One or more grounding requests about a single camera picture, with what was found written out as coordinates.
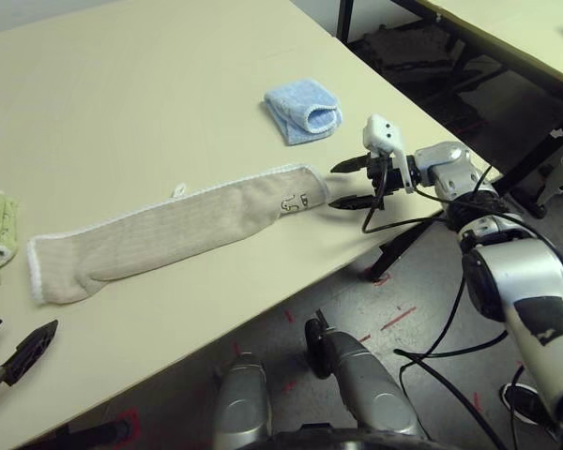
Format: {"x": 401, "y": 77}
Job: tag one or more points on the black white-soled shoe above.
{"x": 521, "y": 403}

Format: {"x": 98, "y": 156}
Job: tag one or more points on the blue folded towel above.
{"x": 291, "y": 100}

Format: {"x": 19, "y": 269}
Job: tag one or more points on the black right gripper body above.
{"x": 394, "y": 175}

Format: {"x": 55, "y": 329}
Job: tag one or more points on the white paper scrap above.
{"x": 556, "y": 132}

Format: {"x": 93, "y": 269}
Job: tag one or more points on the beige towel with white trim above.
{"x": 169, "y": 234}

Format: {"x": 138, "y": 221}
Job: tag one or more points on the silver robot left leg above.
{"x": 241, "y": 408}

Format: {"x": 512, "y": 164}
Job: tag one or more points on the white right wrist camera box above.
{"x": 380, "y": 133}

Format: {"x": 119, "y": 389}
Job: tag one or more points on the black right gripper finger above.
{"x": 354, "y": 165}
{"x": 354, "y": 203}

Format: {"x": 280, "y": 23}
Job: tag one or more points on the black table leg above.
{"x": 103, "y": 429}
{"x": 394, "y": 253}

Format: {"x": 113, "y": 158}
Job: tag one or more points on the beige table with black frame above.
{"x": 497, "y": 28}

